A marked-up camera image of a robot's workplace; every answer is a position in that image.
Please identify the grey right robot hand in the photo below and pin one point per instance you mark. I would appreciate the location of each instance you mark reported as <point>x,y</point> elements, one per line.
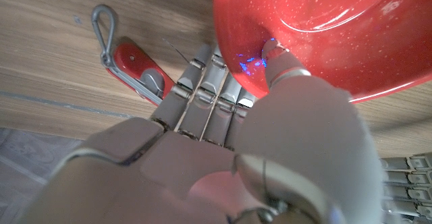
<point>202,176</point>

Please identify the red Swiss knife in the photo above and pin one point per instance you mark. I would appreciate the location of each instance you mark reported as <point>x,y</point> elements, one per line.
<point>135,65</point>

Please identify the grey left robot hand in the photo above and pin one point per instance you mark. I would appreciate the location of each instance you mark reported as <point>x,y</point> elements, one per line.
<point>405,178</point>

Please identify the red speckled bowl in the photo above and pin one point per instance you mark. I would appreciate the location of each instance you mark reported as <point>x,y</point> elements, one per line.
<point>320,31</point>

